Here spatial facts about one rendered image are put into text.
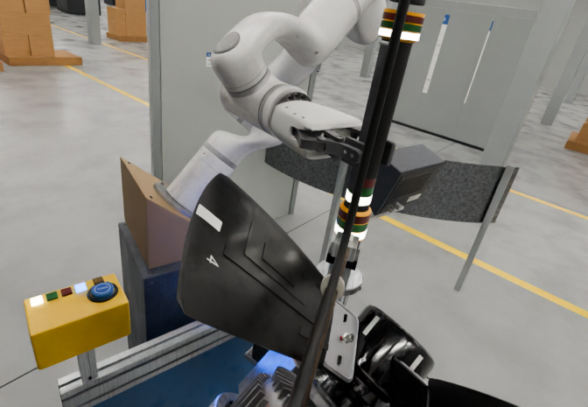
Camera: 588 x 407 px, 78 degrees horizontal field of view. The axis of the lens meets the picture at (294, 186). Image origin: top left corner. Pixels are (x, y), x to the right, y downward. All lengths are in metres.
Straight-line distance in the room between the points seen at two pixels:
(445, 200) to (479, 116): 4.13
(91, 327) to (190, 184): 0.46
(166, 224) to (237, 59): 0.59
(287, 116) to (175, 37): 1.77
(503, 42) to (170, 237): 5.86
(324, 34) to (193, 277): 0.49
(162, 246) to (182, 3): 1.48
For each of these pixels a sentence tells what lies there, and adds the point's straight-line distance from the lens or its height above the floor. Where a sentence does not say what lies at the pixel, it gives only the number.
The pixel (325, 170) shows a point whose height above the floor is 0.70.
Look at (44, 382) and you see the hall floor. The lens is 2.14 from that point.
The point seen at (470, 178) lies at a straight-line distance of 2.45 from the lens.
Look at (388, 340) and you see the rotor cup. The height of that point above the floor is 1.25.
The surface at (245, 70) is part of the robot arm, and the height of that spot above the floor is 1.53.
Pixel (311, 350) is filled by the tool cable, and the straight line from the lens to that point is 0.32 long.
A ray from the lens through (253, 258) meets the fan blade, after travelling 0.41.
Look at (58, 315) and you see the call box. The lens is 0.82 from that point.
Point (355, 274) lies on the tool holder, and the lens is 0.57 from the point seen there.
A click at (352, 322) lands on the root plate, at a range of 0.54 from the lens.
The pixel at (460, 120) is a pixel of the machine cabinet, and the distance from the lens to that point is 6.58.
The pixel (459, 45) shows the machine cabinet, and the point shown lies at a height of 1.46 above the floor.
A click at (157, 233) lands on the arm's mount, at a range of 1.04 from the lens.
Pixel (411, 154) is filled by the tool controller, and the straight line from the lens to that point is 1.29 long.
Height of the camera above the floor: 1.63
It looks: 26 degrees down
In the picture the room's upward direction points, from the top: 9 degrees clockwise
